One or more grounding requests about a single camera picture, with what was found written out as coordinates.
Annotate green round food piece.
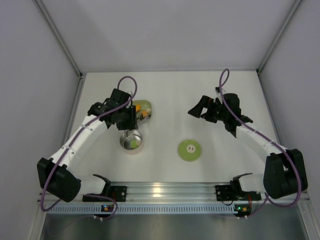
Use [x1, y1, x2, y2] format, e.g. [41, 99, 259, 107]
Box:
[130, 140, 138, 148]

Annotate metal serving tongs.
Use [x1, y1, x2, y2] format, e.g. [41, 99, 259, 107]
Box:
[123, 129, 140, 138]

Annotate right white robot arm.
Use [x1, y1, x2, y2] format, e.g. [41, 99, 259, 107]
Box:
[188, 93, 308, 199]

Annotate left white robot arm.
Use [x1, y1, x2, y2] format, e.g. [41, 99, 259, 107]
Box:
[37, 88, 137, 202]

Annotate steel lunch box bowl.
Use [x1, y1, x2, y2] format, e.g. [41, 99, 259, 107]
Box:
[119, 130, 143, 151]

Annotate orange food piece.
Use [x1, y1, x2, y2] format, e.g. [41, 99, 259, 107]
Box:
[135, 105, 141, 112]

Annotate green food tray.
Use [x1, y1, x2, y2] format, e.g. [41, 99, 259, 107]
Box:
[133, 100, 152, 123]

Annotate green round lid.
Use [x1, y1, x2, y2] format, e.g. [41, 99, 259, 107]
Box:
[177, 139, 202, 162]

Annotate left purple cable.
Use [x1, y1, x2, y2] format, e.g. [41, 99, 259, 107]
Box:
[39, 75, 138, 221]

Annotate purple cable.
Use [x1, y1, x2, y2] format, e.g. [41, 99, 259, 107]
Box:
[219, 68, 302, 221]
[39, 75, 138, 221]

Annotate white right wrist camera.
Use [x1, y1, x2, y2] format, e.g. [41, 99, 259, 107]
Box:
[215, 87, 226, 102]

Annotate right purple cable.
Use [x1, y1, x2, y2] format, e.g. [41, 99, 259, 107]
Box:
[219, 68, 302, 221]

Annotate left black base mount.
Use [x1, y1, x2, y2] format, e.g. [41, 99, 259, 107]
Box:
[82, 185, 127, 202]

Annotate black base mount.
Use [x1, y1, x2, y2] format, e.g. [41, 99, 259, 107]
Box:
[215, 184, 237, 202]
[82, 185, 127, 202]

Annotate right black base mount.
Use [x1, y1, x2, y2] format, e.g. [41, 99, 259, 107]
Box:
[215, 184, 237, 202]

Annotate aluminium mounting rail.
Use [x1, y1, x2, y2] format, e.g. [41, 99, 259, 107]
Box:
[37, 181, 311, 204]

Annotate grey slotted cable duct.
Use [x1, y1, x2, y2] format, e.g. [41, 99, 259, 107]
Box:
[49, 203, 238, 215]

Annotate right aluminium frame post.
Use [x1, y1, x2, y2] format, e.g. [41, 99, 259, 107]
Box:
[256, 0, 304, 76]

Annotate aluminium frame post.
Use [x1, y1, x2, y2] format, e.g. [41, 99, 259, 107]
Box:
[256, 0, 304, 76]
[32, 0, 83, 79]

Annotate left aluminium frame post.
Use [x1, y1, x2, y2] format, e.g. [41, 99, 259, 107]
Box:
[32, 0, 83, 79]

